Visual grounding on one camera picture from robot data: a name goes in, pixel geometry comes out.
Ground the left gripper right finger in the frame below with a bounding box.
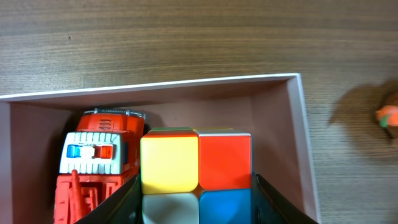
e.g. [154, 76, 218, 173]
[251, 172, 318, 224]

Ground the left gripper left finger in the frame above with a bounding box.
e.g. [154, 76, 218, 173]
[76, 174, 143, 224]

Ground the red toy fire truck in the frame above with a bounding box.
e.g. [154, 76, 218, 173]
[53, 108, 146, 223]

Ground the colourful two-by-two puzzle cube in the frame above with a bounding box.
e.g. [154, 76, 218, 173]
[141, 128, 252, 223]

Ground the pink white open box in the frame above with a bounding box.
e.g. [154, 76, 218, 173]
[1, 73, 320, 223]

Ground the brown plush toy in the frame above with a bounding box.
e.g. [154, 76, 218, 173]
[376, 91, 397, 139]

